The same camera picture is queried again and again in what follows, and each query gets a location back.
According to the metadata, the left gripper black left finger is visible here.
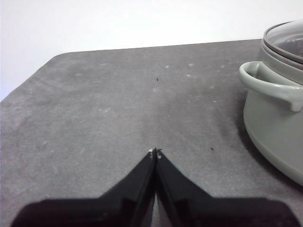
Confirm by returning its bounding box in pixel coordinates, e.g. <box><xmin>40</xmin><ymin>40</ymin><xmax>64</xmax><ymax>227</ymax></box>
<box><xmin>99</xmin><ymin>148</ymin><xmax>157</xmax><ymax>227</ymax></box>

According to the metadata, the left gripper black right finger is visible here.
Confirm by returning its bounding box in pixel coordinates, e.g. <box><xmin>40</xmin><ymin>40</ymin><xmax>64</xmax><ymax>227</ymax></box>
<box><xmin>155</xmin><ymin>148</ymin><xmax>214</xmax><ymax>227</ymax></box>

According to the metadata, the glass lid with green knob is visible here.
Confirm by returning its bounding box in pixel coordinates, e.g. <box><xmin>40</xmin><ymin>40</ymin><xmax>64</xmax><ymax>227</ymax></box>
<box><xmin>262</xmin><ymin>20</ymin><xmax>303</xmax><ymax>65</ymax></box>

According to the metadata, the sage green electric cooking pot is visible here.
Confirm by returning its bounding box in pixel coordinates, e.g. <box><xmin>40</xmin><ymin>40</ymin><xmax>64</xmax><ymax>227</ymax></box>
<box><xmin>239</xmin><ymin>40</ymin><xmax>303</xmax><ymax>186</ymax></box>

